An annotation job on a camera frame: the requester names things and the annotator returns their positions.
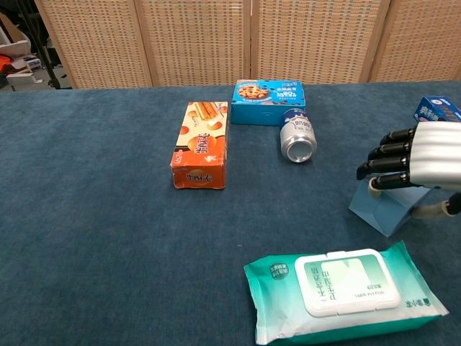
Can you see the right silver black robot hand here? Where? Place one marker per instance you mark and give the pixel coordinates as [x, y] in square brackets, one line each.
[436, 155]

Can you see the small light blue box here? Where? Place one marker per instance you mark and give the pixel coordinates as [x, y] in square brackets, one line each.
[381, 212]

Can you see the blue pink snack package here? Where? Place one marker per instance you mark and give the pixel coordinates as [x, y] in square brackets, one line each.
[439, 108]

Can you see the orange biscuit box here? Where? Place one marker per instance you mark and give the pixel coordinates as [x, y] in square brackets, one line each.
[201, 144]

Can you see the silver blue milk can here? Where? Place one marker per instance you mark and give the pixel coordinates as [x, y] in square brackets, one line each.
[297, 137]

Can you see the green wet wipes pack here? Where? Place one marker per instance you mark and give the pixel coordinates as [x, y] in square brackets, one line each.
[345, 284]

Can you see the wooden rattan folding screen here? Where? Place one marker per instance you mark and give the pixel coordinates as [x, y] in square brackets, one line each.
[194, 39]

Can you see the blue felt table mat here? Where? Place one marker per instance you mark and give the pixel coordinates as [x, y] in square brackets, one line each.
[90, 234]

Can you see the black tripod stand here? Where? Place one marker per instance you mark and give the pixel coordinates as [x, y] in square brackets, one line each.
[45, 57]

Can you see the white cardboard boxes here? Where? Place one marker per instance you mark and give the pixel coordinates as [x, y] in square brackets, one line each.
[18, 77]

